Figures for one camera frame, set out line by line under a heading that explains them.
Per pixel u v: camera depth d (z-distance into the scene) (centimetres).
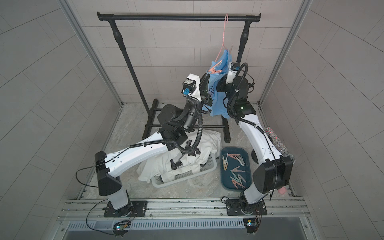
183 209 72
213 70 52
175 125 44
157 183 73
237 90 52
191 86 39
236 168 83
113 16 58
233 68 59
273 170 41
